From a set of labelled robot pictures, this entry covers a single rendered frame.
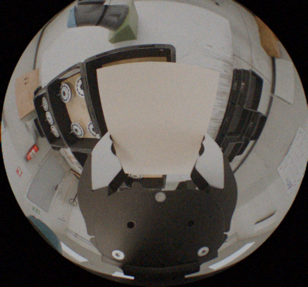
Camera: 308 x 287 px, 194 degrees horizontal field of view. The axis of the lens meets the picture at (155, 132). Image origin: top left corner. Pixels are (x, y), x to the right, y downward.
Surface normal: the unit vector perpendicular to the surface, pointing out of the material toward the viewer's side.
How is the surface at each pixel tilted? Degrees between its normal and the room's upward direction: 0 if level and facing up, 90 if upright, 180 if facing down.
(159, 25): 0
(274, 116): 90
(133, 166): 0
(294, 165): 90
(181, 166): 0
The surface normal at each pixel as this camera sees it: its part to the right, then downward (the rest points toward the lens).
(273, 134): -1.00, -0.01
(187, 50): 0.00, 0.54
